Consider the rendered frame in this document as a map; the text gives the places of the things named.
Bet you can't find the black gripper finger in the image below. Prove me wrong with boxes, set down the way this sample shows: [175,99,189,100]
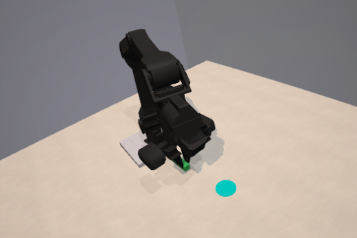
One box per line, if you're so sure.
[181,150,190,163]
[164,151,183,168]

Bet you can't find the green rectangular post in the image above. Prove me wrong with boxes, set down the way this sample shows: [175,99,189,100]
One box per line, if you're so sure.
[172,159,191,171]

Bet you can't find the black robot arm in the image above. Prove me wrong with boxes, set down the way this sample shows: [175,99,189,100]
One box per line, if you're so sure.
[119,29,211,158]

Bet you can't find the cyan circle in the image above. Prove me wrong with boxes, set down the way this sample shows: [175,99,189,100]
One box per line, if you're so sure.
[216,180,236,197]

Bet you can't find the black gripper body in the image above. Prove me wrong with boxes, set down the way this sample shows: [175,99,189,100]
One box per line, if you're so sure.
[138,113,216,170]

